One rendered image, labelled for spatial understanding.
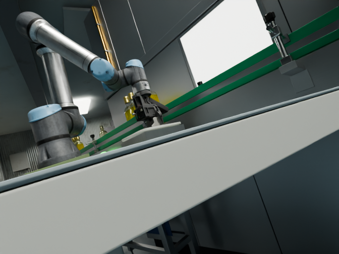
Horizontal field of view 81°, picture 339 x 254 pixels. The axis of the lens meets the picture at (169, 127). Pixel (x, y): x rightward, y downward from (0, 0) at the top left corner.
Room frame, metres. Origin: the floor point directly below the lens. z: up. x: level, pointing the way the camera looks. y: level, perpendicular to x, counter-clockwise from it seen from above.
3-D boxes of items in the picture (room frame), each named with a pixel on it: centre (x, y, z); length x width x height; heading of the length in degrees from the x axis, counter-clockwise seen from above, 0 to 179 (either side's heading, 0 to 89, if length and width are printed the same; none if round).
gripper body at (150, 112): (0.85, 0.07, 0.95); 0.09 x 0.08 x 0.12; 135
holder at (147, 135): (0.85, 0.06, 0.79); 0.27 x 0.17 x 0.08; 136
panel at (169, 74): (1.07, -0.19, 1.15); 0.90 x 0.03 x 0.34; 46
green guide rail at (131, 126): (1.60, 0.75, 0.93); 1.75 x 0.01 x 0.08; 46
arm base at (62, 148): (0.75, 0.44, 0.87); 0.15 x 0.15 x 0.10
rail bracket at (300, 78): (0.53, -0.37, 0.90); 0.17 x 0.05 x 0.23; 136
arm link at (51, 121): (0.75, 0.44, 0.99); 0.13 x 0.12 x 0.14; 178
